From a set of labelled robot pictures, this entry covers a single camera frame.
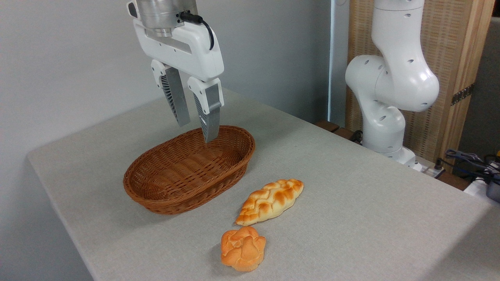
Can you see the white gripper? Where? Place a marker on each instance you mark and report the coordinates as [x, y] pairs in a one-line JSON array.
[[195, 48]]

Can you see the long braided bread loaf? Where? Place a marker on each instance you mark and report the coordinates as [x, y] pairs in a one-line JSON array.
[[269, 201]]

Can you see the brown oval wicker basket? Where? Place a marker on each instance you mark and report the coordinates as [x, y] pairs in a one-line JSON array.
[[183, 171]]

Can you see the round knotted bread roll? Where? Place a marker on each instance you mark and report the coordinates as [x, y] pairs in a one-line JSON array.
[[243, 249]]

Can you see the grey fabric tablecloth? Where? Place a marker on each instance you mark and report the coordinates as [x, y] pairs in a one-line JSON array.
[[351, 218]]

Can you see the woven wooden folding screen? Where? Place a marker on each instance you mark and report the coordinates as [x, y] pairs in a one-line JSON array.
[[453, 50]]

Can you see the black metal screen hinge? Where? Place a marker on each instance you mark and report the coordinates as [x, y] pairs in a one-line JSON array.
[[463, 94]]

